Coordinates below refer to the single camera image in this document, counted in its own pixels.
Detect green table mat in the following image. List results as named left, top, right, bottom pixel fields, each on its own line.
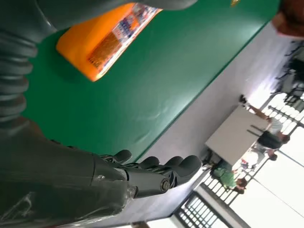
left=22, top=0, right=281, bottom=162

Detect black barred window grille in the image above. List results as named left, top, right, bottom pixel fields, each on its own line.
left=174, top=192, right=230, bottom=228

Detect background person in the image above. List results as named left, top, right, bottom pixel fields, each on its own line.
left=210, top=159, right=248, bottom=195
left=239, top=94, right=290, bottom=151

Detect white background table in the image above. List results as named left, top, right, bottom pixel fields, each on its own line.
left=205, top=105, right=270, bottom=166

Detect black office chair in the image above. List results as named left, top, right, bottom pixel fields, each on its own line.
left=271, top=41, right=304, bottom=111

